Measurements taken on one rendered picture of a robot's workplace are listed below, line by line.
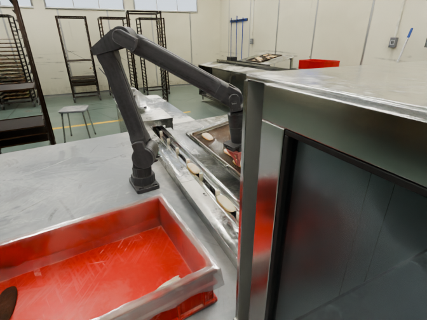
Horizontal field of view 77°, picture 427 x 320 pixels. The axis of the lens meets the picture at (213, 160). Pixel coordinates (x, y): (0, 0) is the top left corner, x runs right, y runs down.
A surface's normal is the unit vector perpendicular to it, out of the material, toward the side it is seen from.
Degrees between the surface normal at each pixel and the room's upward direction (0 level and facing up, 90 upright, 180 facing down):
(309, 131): 90
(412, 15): 90
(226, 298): 0
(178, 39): 90
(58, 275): 0
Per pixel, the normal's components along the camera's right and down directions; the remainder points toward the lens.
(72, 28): 0.43, 0.37
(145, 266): -0.01, -0.91
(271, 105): -0.90, 0.18
